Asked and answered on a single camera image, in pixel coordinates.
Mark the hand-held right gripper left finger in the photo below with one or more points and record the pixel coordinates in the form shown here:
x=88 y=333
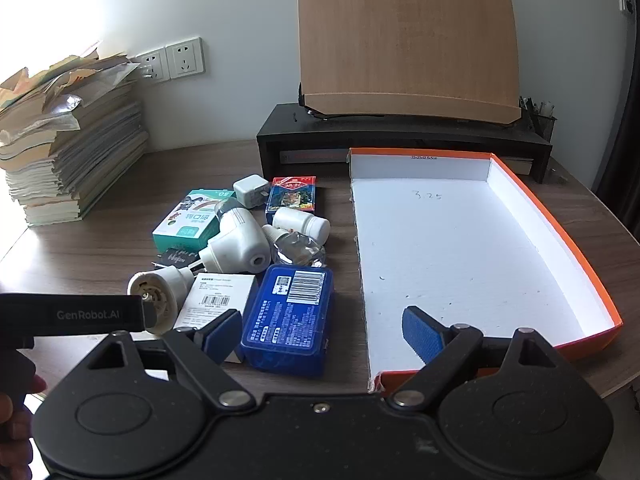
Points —
x=224 y=336

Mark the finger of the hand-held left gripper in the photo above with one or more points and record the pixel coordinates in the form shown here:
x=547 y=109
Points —
x=136 y=314

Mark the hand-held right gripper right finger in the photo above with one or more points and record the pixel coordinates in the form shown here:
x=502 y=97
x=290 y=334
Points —
x=422 y=334

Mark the white ceramic mug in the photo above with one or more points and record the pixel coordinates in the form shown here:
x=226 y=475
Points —
x=165 y=285

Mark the white adapter carton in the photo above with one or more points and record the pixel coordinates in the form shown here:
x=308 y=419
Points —
x=220 y=295

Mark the blue plastic case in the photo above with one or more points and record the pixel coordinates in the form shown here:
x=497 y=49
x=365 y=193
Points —
x=285 y=325

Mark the orange cardboard box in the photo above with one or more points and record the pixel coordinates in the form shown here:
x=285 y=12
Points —
x=450 y=260

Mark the green white bandage box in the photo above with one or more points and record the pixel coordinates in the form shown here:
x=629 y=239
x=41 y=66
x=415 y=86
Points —
x=185 y=225

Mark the white cube charger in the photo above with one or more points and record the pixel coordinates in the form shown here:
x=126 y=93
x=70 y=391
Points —
x=248 y=190

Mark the person's left hand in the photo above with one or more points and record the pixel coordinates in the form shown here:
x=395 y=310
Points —
x=15 y=425

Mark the black power adapter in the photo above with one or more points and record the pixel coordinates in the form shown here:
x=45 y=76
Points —
x=175 y=259

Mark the white repellent heater with bottle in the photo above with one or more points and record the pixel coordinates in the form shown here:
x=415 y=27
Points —
x=235 y=250

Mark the clear repellent refill bottle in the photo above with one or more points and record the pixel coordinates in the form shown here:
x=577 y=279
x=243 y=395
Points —
x=295 y=250

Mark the stack of books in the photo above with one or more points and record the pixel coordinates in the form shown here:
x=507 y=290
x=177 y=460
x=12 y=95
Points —
x=75 y=160

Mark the red blue playing cards box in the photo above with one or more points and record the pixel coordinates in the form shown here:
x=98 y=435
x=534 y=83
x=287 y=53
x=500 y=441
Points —
x=292 y=195

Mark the grey book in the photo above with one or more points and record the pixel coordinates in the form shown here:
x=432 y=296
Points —
x=520 y=166

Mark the black desk riser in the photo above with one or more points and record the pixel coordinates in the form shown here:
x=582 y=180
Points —
x=285 y=120

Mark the clear plastic sleeves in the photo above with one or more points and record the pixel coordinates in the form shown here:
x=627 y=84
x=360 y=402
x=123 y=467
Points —
x=90 y=80

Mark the black mesh pen holder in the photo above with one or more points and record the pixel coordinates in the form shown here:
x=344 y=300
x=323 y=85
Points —
x=542 y=125

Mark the dark curtain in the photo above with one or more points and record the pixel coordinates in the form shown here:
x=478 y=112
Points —
x=625 y=135

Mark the wooden reading stand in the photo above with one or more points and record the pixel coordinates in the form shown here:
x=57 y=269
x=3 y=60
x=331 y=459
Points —
x=400 y=35

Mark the white wall socket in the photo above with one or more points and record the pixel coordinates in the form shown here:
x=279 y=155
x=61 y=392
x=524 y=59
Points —
x=157 y=60
x=185 y=57

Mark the white wall fixture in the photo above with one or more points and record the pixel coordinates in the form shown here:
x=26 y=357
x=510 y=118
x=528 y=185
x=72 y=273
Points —
x=625 y=0

